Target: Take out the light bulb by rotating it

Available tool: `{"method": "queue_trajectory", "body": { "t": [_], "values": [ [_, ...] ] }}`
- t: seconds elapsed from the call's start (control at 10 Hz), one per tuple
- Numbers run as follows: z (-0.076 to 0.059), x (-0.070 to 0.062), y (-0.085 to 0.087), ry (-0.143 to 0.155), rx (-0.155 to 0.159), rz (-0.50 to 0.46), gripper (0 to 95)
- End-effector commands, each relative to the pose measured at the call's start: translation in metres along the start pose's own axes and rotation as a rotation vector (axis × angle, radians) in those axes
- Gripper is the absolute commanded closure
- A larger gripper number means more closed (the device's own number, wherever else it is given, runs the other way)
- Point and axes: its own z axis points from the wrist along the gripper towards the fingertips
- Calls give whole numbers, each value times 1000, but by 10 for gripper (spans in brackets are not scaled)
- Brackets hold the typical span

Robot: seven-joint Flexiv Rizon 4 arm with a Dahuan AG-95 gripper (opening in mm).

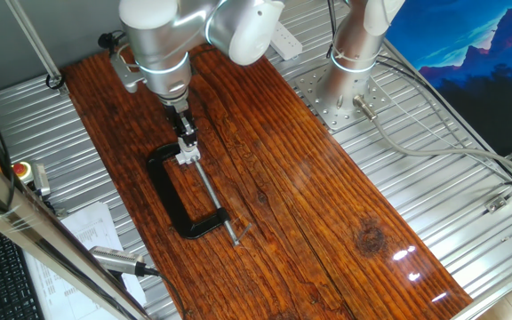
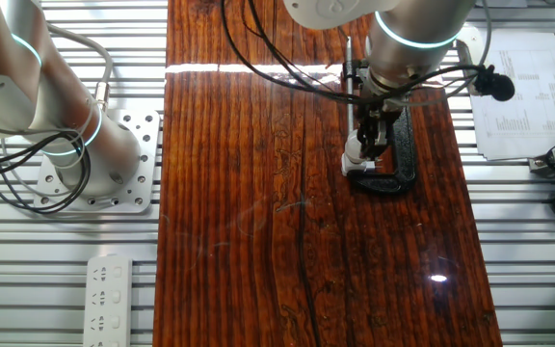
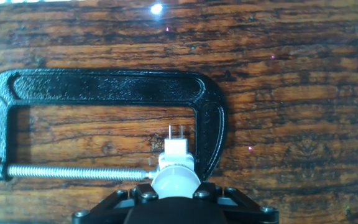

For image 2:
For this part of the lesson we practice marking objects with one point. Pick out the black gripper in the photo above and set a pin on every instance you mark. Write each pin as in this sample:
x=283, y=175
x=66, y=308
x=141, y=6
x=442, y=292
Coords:
x=371, y=112

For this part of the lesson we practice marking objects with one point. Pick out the white light bulb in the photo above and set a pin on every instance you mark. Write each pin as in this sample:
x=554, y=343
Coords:
x=351, y=150

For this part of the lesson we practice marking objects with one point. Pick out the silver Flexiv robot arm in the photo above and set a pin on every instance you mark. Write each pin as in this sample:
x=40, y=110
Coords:
x=417, y=24

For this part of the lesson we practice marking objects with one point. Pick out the white bulb socket adapter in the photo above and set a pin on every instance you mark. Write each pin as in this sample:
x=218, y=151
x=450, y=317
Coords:
x=352, y=168

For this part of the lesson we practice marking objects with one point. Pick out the brown wooden board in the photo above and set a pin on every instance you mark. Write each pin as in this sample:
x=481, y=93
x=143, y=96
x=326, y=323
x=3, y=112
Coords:
x=239, y=193

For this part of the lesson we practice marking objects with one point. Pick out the printed white paper sheets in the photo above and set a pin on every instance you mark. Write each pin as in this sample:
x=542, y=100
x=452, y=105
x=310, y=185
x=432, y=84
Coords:
x=523, y=111

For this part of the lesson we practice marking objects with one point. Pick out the white power strip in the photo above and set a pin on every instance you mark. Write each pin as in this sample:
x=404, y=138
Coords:
x=109, y=299

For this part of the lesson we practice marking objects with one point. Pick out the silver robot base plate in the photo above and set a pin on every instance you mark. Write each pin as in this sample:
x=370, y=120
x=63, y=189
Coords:
x=147, y=159

